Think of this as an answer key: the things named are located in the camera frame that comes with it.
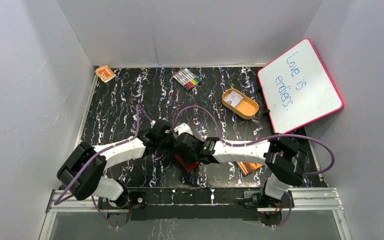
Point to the orange book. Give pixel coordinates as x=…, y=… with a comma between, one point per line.
x=247, y=168

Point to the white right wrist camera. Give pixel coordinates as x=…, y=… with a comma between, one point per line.
x=182, y=128

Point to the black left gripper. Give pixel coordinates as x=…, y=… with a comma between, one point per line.
x=165, y=142

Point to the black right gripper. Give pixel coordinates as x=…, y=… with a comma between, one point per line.
x=180, y=152

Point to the pack of coloured markers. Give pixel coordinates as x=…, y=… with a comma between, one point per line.
x=187, y=78

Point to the white credit card in tray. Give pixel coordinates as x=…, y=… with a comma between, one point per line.
x=234, y=98

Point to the red leather card holder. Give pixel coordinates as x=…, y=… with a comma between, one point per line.
x=187, y=166

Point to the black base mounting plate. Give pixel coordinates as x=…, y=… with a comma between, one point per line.
x=246, y=203

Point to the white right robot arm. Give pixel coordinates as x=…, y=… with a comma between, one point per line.
x=281, y=155

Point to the yellow oval tray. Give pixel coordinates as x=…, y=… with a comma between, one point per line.
x=247, y=108

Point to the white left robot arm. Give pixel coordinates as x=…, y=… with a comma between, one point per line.
x=82, y=172

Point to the pink framed whiteboard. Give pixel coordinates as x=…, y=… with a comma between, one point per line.
x=298, y=89

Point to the small orange card box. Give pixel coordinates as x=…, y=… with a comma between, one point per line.
x=105, y=73

